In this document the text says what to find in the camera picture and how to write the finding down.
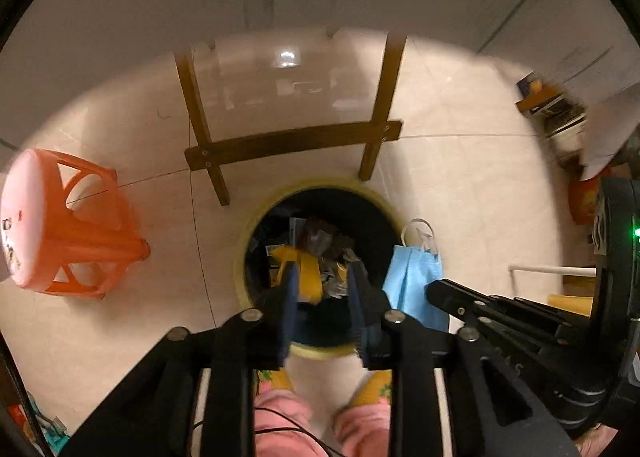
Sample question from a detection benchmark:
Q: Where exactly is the orange plastic stool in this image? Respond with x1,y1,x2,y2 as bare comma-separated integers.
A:
0,148,151,300
569,169,608,226

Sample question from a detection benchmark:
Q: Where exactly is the black yellow box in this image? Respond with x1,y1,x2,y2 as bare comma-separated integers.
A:
515,72,586,118

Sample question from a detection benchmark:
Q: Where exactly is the yellow plastic stool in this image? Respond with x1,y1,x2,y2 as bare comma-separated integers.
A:
547,293,593,316

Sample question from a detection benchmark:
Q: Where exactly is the person's leg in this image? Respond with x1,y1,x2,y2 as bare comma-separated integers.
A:
252,389,321,457
332,402,393,457

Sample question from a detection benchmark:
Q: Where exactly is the blue face mask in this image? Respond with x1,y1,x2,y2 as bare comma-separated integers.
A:
382,218,451,333

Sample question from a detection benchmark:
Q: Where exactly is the person's yellow slipper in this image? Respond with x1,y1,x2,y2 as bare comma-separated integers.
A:
352,371,393,408
257,369,293,393

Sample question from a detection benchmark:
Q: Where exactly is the person's right yellow slipper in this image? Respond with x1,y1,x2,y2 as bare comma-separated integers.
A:
352,371,393,408

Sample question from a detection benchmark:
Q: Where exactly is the black cable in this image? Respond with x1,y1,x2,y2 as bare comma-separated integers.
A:
190,407,346,457

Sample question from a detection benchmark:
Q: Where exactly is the person's left yellow slipper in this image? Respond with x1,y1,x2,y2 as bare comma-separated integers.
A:
257,369,293,393

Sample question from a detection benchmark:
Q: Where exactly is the dark blue yellow-rimmed bin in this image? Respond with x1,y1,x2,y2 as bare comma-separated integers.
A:
234,178,406,362

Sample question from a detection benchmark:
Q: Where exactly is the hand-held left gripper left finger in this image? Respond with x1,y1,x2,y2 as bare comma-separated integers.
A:
60,257,301,457

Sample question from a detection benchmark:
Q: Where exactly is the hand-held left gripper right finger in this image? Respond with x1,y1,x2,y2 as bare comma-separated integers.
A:
346,262,581,457

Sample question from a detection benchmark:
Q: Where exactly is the person's left leg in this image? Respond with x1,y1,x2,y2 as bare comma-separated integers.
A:
252,389,321,457

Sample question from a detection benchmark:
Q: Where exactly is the person's right leg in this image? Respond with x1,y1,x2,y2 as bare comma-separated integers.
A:
332,402,393,457

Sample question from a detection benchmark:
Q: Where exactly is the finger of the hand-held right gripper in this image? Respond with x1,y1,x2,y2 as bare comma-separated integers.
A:
489,295,597,339
425,278,597,388

